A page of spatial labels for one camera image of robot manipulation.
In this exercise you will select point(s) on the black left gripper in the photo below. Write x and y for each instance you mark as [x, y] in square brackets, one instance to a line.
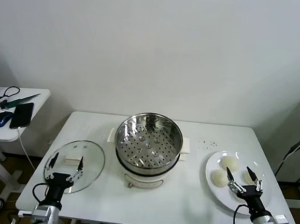
[58, 187]

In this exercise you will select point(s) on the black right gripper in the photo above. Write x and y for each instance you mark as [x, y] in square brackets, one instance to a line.
[253, 198]

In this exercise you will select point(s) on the large white plate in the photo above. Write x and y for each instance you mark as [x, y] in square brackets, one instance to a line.
[211, 189]

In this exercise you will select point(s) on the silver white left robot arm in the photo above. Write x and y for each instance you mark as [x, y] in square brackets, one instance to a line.
[46, 212]

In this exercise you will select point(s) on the round glass pot lid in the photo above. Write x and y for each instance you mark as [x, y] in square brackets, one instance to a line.
[91, 162]

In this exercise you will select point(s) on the blue computer mouse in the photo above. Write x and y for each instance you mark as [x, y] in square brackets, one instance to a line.
[1, 119]

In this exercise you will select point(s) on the small white side table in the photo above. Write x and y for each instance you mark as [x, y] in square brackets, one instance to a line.
[40, 100]

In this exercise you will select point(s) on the black smartphone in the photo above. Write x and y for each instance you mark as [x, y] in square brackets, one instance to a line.
[22, 115]

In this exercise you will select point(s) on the stainless steel steamer basket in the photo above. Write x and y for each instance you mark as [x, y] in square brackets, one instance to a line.
[162, 149]

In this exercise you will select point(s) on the white steamed baozi bun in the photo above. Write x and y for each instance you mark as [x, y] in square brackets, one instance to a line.
[247, 177]
[233, 196]
[218, 177]
[230, 163]

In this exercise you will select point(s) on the white electric cooker base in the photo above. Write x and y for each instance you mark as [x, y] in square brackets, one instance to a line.
[144, 180]

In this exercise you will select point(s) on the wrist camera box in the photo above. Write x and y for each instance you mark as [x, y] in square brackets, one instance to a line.
[281, 221]
[25, 213]

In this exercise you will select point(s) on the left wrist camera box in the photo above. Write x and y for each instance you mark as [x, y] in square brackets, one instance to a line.
[25, 213]

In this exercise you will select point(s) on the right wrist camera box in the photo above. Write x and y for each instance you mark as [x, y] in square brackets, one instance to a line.
[281, 221]

